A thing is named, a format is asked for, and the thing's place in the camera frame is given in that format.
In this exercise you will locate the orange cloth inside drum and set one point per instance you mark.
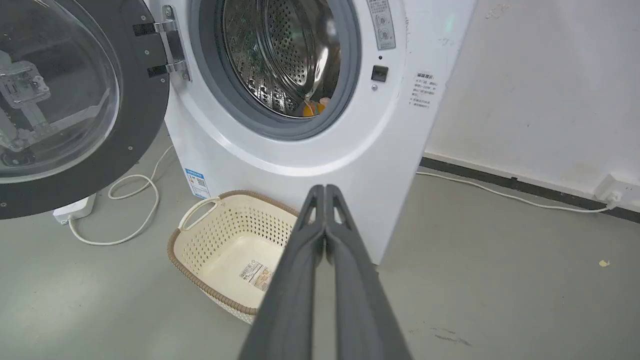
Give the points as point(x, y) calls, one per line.
point(315, 106)

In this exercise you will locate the black round washing machine door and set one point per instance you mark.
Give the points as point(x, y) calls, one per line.
point(70, 95)

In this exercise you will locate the white front-load washing machine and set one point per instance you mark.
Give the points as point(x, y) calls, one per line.
point(320, 85)

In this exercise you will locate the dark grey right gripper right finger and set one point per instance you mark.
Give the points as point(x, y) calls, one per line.
point(360, 300)

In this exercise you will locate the chrome door hinge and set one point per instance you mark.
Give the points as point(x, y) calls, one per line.
point(172, 42)

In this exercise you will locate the white power strip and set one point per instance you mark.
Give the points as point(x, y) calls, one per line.
point(75, 208)

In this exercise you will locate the cream plastic laundry basket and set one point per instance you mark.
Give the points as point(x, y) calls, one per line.
point(230, 250)

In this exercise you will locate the white wall socket box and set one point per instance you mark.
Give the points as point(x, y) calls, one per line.
point(618, 190)

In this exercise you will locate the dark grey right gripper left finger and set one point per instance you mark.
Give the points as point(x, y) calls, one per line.
point(290, 295)

